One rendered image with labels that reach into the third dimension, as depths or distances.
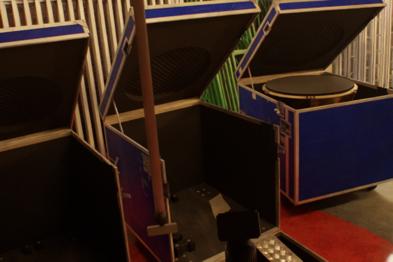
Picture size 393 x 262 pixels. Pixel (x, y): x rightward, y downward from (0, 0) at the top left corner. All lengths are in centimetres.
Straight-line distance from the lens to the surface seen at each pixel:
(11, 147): 296
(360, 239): 332
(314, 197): 344
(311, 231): 336
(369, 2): 364
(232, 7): 257
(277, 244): 292
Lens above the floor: 182
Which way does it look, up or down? 15 degrees down
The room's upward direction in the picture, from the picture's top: 4 degrees counter-clockwise
